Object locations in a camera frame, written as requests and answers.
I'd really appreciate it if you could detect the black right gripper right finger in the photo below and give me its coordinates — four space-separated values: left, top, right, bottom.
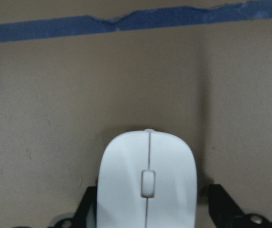
208 184 253 228

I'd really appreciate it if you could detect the white computer mouse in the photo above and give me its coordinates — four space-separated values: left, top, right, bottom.
97 129 197 228

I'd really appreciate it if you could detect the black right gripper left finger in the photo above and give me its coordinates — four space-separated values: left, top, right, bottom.
73 186 97 228

